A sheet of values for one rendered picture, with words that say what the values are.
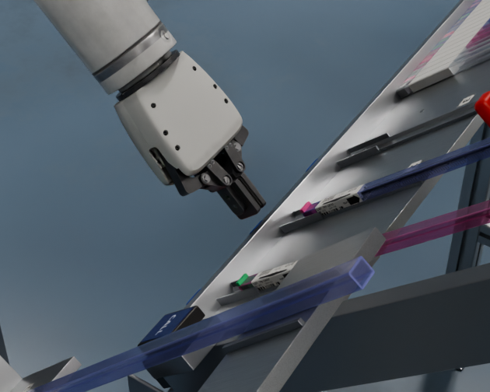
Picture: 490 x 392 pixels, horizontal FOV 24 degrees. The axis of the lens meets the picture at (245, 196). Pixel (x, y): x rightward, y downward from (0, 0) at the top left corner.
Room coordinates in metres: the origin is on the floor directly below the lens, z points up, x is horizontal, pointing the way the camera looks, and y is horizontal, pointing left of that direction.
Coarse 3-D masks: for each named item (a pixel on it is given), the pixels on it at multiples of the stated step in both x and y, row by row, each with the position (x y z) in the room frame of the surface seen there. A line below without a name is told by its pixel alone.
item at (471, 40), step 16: (480, 0) 1.13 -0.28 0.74; (464, 16) 1.10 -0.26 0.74; (480, 16) 1.05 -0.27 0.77; (448, 32) 1.07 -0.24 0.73; (464, 32) 1.03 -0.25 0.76; (480, 32) 0.99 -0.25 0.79; (432, 48) 1.04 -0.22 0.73; (448, 48) 1.00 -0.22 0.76; (464, 48) 0.97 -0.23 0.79; (480, 48) 0.93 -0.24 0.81; (432, 64) 0.98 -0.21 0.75; (448, 64) 0.95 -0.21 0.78; (464, 64) 0.93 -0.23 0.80; (416, 80) 0.96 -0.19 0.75; (432, 80) 0.95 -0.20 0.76; (400, 96) 0.96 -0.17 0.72
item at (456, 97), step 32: (480, 64) 0.92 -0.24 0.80; (416, 96) 0.94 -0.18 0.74; (448, 96) 0.88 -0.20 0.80; (480, 96) 0.82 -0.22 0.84; (384, 128) 0.90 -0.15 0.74; (416, 128) 0.83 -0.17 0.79; (448, 128) 0.78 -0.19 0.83; (352, 160) 0.85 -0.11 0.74; (384, 160) 0.80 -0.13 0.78; (416, 160) 0.75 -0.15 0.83; (320, 192) 0.81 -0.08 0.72; (416, 192) 0.68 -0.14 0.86; (288, 224) 0.76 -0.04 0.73; (320, 224) 0.73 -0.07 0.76; (352, 224) 0.69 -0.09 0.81; (384, 224) 0.65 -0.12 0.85; (288, 256) 0.70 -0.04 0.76; (256, 288) 0.65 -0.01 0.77
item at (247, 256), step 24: (408, 72) 1.00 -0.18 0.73; (384, 96) 0.95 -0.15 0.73; (360, 120) 0.91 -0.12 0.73; (336, 144) 0.87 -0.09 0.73; (312, 168) 0.84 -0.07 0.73; (336, 168) 0.85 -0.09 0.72; (288, 192) 0.81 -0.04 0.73; (312, 192) 0.81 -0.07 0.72; (288, 216) 0.78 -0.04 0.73; (264, 240) 0.74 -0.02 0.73; (240, 264) 0.71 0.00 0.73; (216, 288) 0.68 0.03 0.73
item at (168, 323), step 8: (176, 312) 0.60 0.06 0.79; (184, 312) 0.59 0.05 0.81; (160, 320) 0.60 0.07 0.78; (168, 320) 0.59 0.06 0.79; (176, 320) 0.58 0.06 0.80; (152, 328) 0.59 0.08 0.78; (160, 328) 0.58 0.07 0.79; (168, 328) 0.58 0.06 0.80; (152, 336) 0.58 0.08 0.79; (160, 336) 0.57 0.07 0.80
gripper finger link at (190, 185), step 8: (160, 152) 0.80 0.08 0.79; (168, 168) 0.79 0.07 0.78; (176, 176) 0.78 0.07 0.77; (184, 176) 0.79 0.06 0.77; (176, 184) 0.78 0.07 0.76; (184, 184) 0.78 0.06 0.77; (192, 184) 0.78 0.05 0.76; (200, 184) 0.79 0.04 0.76; (184, 192) 0.77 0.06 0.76; (192, 192) 0.78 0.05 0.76
